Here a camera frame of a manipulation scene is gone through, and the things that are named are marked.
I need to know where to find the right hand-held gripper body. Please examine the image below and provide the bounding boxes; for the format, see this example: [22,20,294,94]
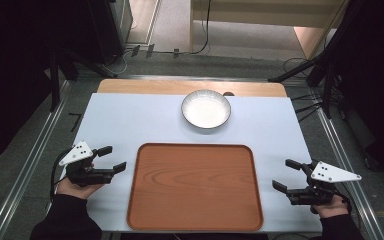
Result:
[286,160,363,206]

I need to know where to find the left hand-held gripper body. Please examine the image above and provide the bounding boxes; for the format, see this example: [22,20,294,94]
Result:
[59,140,115,188]

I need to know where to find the person's left hand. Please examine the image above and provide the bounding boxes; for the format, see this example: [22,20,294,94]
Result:
[56,176,105,201]

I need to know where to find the person's right hand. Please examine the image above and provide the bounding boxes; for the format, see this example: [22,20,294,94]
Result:
[311,195,350,220]

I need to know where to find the white table cover sheet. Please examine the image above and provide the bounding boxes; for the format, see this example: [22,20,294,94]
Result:
[58,92,324,233]

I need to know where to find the brown wooden tray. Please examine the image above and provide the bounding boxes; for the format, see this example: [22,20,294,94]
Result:
[126,142,265,232]

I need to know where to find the black stand legs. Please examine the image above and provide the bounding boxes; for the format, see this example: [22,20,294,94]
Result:
[44,46,118,113]
[268,46,343,119]

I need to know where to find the white bowl with dark rim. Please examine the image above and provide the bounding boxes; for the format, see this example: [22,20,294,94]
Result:
[180,89,232,130]

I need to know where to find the dark cabinet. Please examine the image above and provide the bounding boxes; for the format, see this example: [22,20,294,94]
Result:
[86,0,134,66]

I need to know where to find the light wooden shelf unit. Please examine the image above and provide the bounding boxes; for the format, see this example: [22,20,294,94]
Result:
[189,0,349,60]

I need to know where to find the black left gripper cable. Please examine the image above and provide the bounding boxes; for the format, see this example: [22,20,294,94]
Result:
[49,148,71,203]

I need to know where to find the metal floor rail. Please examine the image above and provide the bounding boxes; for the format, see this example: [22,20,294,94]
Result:
[0,79,73,240]
[308,87,384,240]

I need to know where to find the bundle of black floor cables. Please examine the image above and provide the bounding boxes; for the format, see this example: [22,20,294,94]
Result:
[291,93,324,123]

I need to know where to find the black floor cable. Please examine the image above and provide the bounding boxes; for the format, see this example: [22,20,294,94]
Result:
[171,0,213,57]

